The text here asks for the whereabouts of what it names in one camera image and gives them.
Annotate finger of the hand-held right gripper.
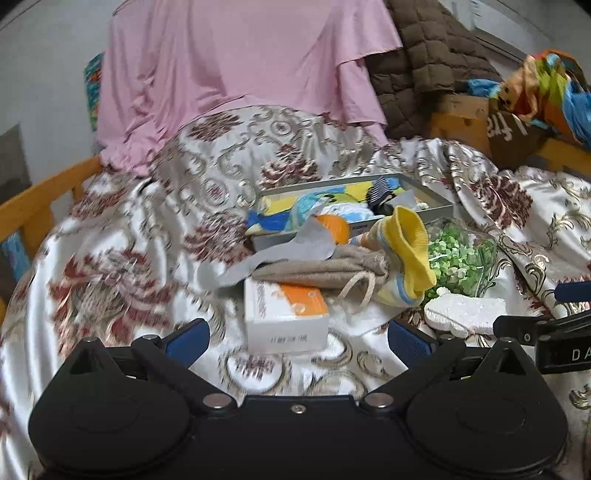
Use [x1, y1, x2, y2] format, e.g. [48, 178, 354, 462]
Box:
[493, 315, 561, 344]
[555, 281, 591, 303]

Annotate white and orange box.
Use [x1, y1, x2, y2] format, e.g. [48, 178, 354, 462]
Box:
[243, 277, 331, 354]

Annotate grey tray with colourful picture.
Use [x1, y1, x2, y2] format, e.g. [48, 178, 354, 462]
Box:
[252, 173, 455, 252]

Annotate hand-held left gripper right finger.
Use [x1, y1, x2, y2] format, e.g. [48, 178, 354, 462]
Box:
[359, 319, 543, 411]

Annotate blue denim clothes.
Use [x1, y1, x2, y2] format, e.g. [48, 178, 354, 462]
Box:
[567, 83, 591, 149]

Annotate white air conditioner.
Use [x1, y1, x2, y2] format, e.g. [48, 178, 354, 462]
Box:
[471, 28, 527, 63]

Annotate white printed cloth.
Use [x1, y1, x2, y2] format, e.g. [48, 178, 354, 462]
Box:
[332, 200, 377, 223]

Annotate patterned satin blanket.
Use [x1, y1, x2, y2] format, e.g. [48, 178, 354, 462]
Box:
[0, 105, 591, 480]

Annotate brown bag with white print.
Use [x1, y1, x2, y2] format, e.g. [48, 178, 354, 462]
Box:
[487, 108, 550, 169]

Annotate cardboard box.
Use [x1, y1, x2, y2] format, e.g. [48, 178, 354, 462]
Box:
[434, 95, 490, 118]
[429, 113, 591, 174]

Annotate grey face mask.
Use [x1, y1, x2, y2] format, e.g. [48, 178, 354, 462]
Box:
[203, 217, 335, 289]

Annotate colourful wall poster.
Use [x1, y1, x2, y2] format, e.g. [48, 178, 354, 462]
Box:
[83, 53, 105, 132]

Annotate clear bag of green pieces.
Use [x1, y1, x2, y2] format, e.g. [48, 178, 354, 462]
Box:
[425, 217, 499, 298]

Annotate white foam piece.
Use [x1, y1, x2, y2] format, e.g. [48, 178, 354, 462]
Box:
[424, 286, 509, 340]

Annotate brown quilted jacket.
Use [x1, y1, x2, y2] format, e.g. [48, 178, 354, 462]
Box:
[367, 0, 502, 139]

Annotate pink cloth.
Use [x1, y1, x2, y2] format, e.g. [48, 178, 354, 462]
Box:
[97, 0, 402, 178]

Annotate blue printed item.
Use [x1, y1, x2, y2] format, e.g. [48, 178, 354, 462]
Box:
[0, 230, 31, 280]

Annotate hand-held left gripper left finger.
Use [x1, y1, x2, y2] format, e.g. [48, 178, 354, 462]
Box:
[53, 318, 236, 411]

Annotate wooden bed rail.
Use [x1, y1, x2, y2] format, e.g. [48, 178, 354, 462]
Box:
[0, 154, 105, 259]

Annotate colourful printed cloth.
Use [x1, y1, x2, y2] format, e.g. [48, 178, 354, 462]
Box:
[468, 50, 591, 148]

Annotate yellow sock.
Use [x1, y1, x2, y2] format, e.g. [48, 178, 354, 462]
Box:
[362, 205, 437, 308]

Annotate navy striped sock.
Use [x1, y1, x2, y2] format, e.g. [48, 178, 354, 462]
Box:
[367, 178, 400, 215]

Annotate orange cloth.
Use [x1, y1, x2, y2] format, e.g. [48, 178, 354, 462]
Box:
[318, 213, 354, 243]

